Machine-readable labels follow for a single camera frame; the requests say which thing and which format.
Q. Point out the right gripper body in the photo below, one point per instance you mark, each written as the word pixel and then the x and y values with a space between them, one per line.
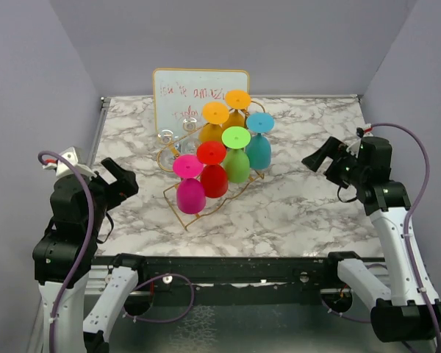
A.
pixel 345 170

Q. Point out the front clear wine glass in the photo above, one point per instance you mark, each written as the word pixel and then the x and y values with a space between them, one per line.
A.
pixel 168 140

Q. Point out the front orange wine glass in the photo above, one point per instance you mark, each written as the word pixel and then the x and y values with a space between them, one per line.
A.
pixel 216 114

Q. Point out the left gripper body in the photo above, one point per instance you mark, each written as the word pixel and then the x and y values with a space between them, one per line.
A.
pixel 108 195

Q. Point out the red wine glass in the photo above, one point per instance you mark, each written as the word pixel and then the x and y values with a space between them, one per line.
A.
pixel 213 177

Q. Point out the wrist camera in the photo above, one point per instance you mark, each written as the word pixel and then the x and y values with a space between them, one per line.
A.
pixel 371 151
pixel 65 163

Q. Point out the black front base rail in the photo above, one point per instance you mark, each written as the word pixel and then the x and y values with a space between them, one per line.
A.
pixel 226 281

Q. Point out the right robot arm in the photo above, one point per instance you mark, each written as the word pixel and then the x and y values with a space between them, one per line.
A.
pixel 408 308

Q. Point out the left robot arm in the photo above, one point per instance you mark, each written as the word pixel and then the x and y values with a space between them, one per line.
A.
pixel 80 202

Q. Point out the pink wine glass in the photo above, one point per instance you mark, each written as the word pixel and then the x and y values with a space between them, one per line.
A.
pixel 190 194

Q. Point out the gold wire glass rack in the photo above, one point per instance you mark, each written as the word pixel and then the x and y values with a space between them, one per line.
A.
pixel 212 205

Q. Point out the green wine glass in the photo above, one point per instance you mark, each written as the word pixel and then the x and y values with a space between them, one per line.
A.
pixel 236 163

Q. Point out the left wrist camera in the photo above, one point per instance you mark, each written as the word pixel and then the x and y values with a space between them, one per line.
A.
pixel 65 163

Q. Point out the orange wine glass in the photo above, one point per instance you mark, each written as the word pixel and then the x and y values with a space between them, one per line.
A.
pixel 237 100
pixel 216 114

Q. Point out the yellow framed whiteboard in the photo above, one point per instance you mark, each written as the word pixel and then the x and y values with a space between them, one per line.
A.
pixel 182 92

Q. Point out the rear orange wine glass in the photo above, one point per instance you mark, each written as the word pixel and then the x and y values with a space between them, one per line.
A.
pixel 237 100

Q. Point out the clear wine glass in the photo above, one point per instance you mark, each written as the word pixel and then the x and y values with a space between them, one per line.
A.
pixel 190 143
pixel 168 140

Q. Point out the teal wine glass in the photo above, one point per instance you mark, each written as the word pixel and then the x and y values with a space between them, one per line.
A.
pixel 259 149

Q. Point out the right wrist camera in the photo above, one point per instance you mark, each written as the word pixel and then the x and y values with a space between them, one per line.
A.
pixel 371 151

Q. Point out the rear clear wine glass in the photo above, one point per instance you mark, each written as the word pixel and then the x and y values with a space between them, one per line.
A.
pixel 190 143

